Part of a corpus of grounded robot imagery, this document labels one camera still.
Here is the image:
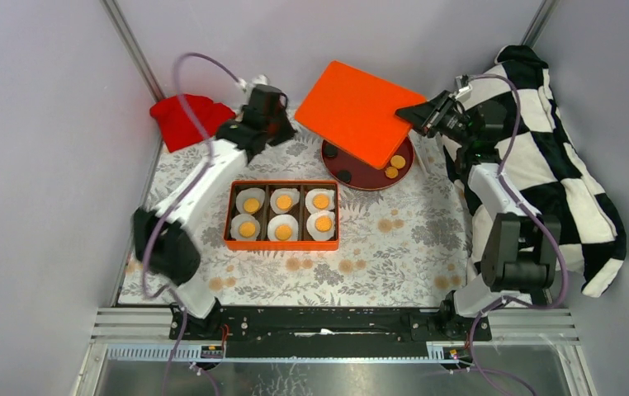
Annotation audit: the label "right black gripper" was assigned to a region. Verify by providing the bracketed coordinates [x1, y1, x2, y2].
[394, 91, 475, 148]

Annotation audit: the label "round yellow biscuit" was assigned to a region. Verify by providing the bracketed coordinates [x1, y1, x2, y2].
[237, 221, 258, 240]
[390, 155, 406, 170]
[275, 194, 293, 213]
[242, 197, 261, 214]
[314, 214, 333, 233]
[312, 193, 331, 210]
[274, 224, 293, 241]

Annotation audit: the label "dark red round plate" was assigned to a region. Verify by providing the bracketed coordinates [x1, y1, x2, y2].
[320, 138, 415, 191]

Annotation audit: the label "orange cookie tin box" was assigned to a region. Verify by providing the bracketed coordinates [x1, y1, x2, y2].
[223, 180, 340, 252]

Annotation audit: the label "orange tin lid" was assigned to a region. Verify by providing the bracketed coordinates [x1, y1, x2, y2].
[294, 60, 426, 169]

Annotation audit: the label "metal serving tongs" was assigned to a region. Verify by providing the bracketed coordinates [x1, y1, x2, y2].
[410, 132, 430, 175]

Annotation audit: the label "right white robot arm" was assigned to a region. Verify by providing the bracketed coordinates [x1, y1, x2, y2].
[395, 76, 560, 340]

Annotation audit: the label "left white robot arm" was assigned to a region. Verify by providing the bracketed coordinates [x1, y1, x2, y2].
[132, 84, 296, 339]

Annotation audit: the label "black white checkered blanket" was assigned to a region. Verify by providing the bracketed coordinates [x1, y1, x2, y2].
[462, 45, 627, 298]

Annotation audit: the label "black sandwich cookie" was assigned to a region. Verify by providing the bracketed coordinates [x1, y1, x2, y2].
[322, 143, 338, 159]
[335, 170, 352, 184]

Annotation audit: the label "white paper cupcake liner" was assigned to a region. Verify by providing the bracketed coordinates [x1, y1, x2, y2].
[235, 187, 266, 215]
[305, 188, 335, 214]
[267, 214, 300, 242]
[270, 188, 300, 215]
[229, 214, 261, 241]
[306, 210, 336, 242]

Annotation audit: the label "red knit beanie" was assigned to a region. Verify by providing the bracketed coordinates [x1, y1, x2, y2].
[149, 95, 236, 153]

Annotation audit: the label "swirl meringue cookie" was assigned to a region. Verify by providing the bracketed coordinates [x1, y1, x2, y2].
[384, 167, 399, 180]

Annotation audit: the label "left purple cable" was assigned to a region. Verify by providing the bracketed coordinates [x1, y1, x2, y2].
[140, 52, 250, 396]

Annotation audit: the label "purple cable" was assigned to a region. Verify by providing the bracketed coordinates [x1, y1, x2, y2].
[456, 73, 570, 396]
[140, 52, 250, 396]

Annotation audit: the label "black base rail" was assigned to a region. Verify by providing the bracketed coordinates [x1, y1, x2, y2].
[168, 303, 492, 359]

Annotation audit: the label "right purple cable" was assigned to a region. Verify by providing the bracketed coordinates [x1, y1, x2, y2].
[456, 73, 570, 396]

